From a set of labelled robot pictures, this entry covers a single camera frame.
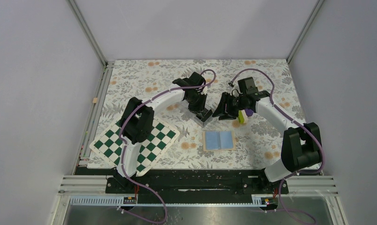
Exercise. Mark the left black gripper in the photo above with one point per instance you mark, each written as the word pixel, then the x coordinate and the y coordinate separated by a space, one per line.
pixel 200 109

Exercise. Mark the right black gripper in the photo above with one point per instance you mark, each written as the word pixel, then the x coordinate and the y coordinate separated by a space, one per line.
pixel 230 114

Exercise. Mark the tan card holder wallet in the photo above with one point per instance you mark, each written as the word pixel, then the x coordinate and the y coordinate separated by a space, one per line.
pixel 219 140

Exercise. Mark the black credit card stack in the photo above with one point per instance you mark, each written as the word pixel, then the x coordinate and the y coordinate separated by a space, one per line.
pixel 204 116

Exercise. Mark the clear acrylic card box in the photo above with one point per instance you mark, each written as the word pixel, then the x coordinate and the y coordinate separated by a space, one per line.
pixel 187 115

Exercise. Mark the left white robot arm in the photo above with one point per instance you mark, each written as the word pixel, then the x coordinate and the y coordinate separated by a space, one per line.
pixel 137 120

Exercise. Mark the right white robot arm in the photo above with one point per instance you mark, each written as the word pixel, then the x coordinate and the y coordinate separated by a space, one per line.
pixel 300 144

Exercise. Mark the green purple toy brick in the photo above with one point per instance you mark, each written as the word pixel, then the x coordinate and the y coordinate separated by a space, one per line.
pixel 244 115

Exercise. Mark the green white chessboard mat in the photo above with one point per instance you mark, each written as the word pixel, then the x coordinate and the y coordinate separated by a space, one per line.
pixel 108 146

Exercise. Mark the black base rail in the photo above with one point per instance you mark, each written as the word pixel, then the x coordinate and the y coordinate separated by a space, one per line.
pixel 188 188

